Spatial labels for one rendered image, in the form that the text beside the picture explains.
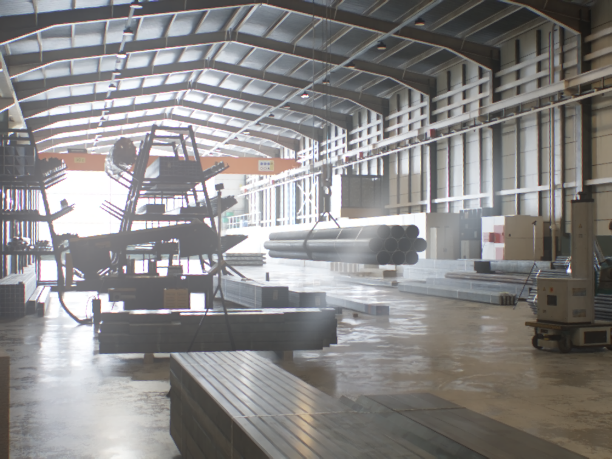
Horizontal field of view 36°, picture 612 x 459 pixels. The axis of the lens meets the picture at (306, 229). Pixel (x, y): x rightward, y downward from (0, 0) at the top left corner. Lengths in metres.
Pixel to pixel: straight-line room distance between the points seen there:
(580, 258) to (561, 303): 0.70
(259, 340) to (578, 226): 4.10
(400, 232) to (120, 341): 3.17
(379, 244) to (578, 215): 2.73
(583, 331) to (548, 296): 0.58
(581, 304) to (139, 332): 5.02
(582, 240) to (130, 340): 5.38
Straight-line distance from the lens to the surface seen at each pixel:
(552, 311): 11.27
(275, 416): 3.64
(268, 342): 10.03
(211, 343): 9.97
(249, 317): 9.98
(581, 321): 11.20
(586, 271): 11.45
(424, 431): 4.68
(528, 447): 4.77
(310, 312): 10.34
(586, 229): 11.44
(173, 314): 10.46
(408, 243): 10.05
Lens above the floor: 1.23
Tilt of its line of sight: 1 degrees up
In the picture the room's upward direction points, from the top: straight up
